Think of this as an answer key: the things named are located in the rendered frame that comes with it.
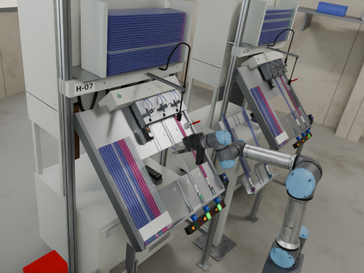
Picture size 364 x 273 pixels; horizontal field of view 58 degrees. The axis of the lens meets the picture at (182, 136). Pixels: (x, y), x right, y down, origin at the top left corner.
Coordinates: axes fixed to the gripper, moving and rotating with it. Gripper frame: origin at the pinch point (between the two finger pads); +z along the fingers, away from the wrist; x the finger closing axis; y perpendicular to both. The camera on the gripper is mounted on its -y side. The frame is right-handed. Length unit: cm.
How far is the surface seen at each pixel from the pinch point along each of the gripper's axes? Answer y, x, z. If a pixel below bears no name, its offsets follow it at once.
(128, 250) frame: -30, 53, -2
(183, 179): -15.1, 5.0, -1.2
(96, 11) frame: 73, 39, -20
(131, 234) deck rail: -25, 49, -2
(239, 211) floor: -83, -94, 49
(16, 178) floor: 11, 26, 181
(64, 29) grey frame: 68, 52, -14
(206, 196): -30.0, -4.4, -3.9
